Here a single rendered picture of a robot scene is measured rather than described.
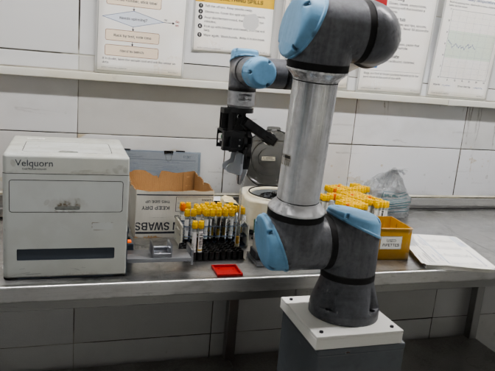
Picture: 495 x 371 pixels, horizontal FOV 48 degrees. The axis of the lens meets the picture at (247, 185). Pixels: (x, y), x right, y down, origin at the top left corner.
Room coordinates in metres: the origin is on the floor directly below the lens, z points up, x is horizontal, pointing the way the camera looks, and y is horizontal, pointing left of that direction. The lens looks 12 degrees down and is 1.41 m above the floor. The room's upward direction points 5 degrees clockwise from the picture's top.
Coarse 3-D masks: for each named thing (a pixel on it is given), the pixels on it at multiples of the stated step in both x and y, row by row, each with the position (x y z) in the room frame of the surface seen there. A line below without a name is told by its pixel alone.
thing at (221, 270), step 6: (222, 264) 1.40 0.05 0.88; (228, 264) 1.40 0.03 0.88; (234, 264) 1.41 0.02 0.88; (216, 270) 1.35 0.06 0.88; (222, 270) 1.37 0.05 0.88; (228, 270) 1.37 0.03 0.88; (234, 270) 1.38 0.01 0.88; (240, 270) 1.37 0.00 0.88; (222, 276) 1.33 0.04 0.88; (228, 276) 1.33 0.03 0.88; (234, 276) 1.34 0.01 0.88
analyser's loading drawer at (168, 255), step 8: (168, 240) 1.38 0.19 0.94; (152, 248) 1.32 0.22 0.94; (160, 248) 1.38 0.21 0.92; (168, 248) 1.37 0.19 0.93; (192, 248) 1.36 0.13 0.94; (128, 256) 1.31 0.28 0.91; (136, 256) 1.32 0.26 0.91; (144, 256) 1.32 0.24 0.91; (152, 256) 1.32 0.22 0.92; (160, 256) 1.32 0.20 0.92; (168, 256) 1.33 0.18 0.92; (176, 256) 1.34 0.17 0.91; (184, 256) 1.35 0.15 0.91; (192, 256) 1.35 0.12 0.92; (192, 264) 1.35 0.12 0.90
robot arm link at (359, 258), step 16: (336, 208) 1.11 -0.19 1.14; (352, 208) 1.15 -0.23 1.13; (336, 224) 1.08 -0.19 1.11; (352, 224) 1.07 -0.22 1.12; (368, 224) 1.08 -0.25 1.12; (336, 240) 1.06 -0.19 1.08; (352, 240) 1.07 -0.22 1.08; (368, 240) 1.08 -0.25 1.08; (336, 256) 1.06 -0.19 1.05; (352, 256) 1.07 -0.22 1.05; (368, 256) 1.08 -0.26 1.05; (336, 272) 1.08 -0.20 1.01; (352, 272) 1.07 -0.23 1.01; (368, 272) 1.08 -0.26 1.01
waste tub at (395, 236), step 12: (384, 216) 1.71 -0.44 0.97; (384, 228) 1.57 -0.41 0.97; (396, 228) 1.58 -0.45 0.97; (408, 228) 1.59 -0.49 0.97; (384, 240) 1.57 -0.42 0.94; (396, 240) 1.58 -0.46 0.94; (408, 240) 1.59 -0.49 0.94; (384, 252) 1.57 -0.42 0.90; (396, 252) 1.58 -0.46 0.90; (408, 252) 1.59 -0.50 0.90
